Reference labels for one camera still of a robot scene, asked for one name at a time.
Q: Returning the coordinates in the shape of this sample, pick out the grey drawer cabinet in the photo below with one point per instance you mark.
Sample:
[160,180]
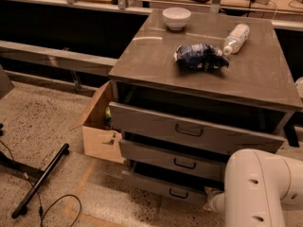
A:
[256,92]

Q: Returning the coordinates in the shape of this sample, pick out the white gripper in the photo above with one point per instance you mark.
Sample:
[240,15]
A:
[215,200]

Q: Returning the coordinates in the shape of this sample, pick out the green item in box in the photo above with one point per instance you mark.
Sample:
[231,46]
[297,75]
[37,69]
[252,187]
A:
[108,118]

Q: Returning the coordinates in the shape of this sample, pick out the black metal stand bar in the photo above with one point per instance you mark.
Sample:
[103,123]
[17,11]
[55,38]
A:
[21,208]

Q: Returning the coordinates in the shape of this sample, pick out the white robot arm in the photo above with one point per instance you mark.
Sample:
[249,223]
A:
[256,185]

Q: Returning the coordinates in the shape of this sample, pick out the white ceramic bowl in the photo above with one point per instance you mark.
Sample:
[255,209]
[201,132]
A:
[176,18]

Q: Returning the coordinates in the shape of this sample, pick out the grey metal rail beam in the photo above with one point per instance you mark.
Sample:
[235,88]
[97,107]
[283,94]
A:
[64,59]

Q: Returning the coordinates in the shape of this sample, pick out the grey top drawer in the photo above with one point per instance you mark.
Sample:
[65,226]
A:
[190,132]

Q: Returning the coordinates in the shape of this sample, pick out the blue crumpled snack bag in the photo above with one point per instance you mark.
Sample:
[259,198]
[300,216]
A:
[200,57]

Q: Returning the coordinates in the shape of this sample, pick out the grey bottom drawer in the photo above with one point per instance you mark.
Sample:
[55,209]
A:
[169,183]

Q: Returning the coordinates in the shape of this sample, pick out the brown cardboard box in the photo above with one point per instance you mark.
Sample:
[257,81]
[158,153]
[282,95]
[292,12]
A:
[98,140]

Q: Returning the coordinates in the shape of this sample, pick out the clear plastic bottle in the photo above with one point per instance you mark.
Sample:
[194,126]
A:
[236,38]

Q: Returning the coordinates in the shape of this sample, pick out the grey drawer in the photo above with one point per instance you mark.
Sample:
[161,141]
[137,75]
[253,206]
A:
[169,183]
[190,132]
[191,161]

